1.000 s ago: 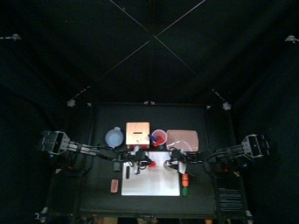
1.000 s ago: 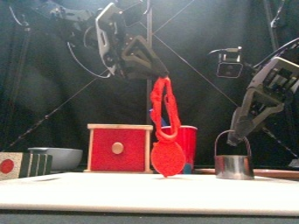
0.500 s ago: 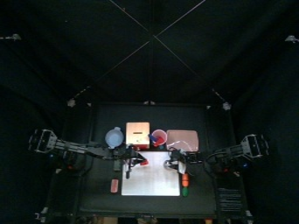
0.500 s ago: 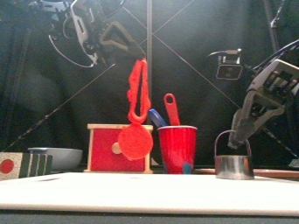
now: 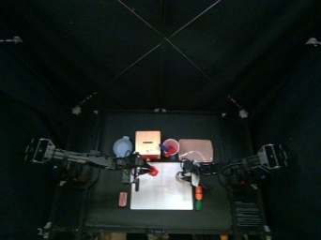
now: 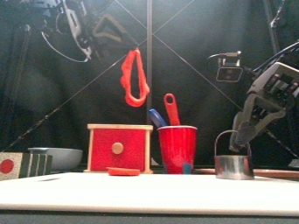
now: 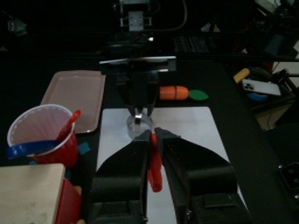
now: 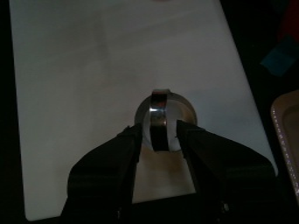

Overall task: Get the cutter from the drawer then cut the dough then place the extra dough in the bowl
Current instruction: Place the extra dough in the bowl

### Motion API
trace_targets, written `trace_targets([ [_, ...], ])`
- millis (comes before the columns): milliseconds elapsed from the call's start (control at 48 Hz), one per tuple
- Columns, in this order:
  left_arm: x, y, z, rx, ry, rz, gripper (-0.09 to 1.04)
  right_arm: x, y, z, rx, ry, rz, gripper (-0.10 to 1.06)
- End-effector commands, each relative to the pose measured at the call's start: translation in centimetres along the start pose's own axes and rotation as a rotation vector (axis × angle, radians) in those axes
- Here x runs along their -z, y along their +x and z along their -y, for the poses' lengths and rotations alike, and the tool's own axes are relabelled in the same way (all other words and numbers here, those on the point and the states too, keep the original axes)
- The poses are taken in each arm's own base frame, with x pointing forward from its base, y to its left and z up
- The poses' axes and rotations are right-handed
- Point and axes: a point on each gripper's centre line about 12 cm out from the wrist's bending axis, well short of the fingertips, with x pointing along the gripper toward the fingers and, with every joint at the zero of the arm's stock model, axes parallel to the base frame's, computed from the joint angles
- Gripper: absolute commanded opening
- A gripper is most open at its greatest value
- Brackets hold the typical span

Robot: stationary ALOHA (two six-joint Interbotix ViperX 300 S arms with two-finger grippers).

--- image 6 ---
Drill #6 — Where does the red utensil with hole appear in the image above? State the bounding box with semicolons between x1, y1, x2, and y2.
163;93;183;127

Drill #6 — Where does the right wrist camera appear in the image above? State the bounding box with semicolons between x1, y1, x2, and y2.
215;51;243;83

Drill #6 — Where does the thin grey gripper cable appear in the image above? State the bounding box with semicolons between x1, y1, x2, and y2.
40;30;90;64

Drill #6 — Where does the thin diagonal frame wire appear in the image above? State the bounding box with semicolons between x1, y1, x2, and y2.
0;0;195;152
115;0;299;159

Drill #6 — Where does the round metal cutter with handle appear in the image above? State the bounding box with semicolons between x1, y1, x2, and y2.
214;129;256;180

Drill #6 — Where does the white cutting board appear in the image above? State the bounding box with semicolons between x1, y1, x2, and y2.
0;171;299;218

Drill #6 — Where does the green striped block red dot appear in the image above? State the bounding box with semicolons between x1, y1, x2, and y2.
0;151;54;181

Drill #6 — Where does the red plastic cup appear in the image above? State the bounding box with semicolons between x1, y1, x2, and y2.
156;125;199;175

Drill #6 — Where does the vertical black frame post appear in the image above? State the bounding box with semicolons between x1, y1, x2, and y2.
146;0;154;126

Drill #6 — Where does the blue spatula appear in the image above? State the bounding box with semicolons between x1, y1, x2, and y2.
147;108;170;130

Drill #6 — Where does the wooden box with slot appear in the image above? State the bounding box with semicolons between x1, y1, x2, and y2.
86;123;155;175

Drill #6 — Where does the red drawer with wooden knob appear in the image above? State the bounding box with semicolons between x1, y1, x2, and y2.
92;129;147;172

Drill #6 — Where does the black frame pole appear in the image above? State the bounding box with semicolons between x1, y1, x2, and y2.
262;0;284;55

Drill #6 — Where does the grey-blue bowl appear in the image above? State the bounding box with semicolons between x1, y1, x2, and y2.
27;147;84;172

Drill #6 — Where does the red dough disc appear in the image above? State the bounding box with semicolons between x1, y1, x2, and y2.
106;166;142;177

